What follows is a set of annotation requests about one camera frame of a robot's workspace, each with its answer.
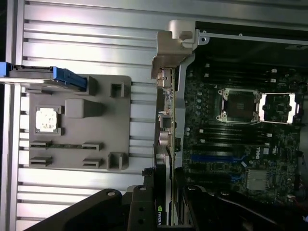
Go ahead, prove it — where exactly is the black expansion slot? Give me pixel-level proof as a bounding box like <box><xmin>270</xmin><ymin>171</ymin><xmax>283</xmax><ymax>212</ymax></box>
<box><xmin>192</xmin><ymin>145</ymin><xmax>233</xmax><ymax>154</ymax></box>

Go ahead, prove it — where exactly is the silver chipset heatsink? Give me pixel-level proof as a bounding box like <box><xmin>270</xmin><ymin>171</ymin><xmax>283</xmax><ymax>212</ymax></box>
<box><xmin>247</xmin><ymin>168</ymin><xmax>270</xmax><ymax>191</ymax></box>

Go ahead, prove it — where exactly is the black RAM slot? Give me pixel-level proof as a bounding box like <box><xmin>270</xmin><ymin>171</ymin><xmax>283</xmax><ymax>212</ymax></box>
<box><xmin>204</xmin><ymin>78</ymin><xmax>277</xmax><ymax>85</ymax></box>
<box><xmin>204</xmin><ymin>63</ymin><xmax>277</xmax><ymax>69</ymax></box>
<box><xmin>204</xmin><ymin>73</ymin><xmax>277</xmax><ymax>79</ymax></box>
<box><xmin>204</xmin><ymin>68</ymin><xmax>277</xmax><ymax>74</ymax></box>
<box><xmin>202</xmin><ymin>141</ymin><xmax>270</xmax><ymax>148</ymax></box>
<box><xmin>202</xmin><ymin>137</ymin><xmax>271</xmax><ymax>143</ymax></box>
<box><xmin>199</xmin><ymin>127</ymin><xmax>272</xmax><ymax>133</ymax></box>
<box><xmin>199</xmin><ymin>132</ymin><xmax>272</xmax><ymax>138</ymax></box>

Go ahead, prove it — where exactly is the grey parts rack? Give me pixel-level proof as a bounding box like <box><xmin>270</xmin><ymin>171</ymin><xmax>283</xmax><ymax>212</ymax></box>
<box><xmin>28</xmin><ymin>74</ymin><xmax>132</xmax><ymax>172</ymax></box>

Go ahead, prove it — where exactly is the black and grey PC case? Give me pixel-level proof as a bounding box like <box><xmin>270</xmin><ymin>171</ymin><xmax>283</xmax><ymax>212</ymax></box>
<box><xmin>150</xmin><ymin>19</ymin><xmax>308</xmax><ymax>217</ymax></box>

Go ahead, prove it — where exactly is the metal CPU socket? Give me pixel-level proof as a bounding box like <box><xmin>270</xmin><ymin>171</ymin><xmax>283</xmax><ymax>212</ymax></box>
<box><xmin>216</xmin><ymin>88</ymin><xmax>262</xmax><ymax>123</ymax></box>

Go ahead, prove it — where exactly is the green Dell motherboard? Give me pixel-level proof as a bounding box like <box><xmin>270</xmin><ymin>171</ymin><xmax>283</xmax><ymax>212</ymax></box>
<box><xmin>182</xmin><ymin>55</ymin><xmax>304</xmax><ymax>207</ymax></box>

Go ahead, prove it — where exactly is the silver CPU chip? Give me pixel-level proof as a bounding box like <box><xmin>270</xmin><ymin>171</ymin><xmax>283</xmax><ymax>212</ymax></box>
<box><xmin>35</xmin><ymin>107</ymin><xmax>59</xmax><ymax>133</ymax></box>

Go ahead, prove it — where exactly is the silver socket cover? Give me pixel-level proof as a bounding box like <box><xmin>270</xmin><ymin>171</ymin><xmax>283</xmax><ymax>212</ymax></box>
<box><xmin>259</xmin><ymin>92</ymin><xmax>301</xmax><ymax>125</ymax></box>

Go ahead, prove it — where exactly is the blue disk carrier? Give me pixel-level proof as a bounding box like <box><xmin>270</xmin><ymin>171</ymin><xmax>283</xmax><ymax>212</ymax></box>
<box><xmin>0</xmin><ymin>61</ymin><xmax>88</xmax><ymax>92</ymax></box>

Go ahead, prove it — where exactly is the silver hard disk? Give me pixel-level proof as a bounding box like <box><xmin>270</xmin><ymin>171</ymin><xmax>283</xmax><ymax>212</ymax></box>
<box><xmin>9</xmin><ymin>64</ymin><xmax>55</xmax><ymax>84</ymax></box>

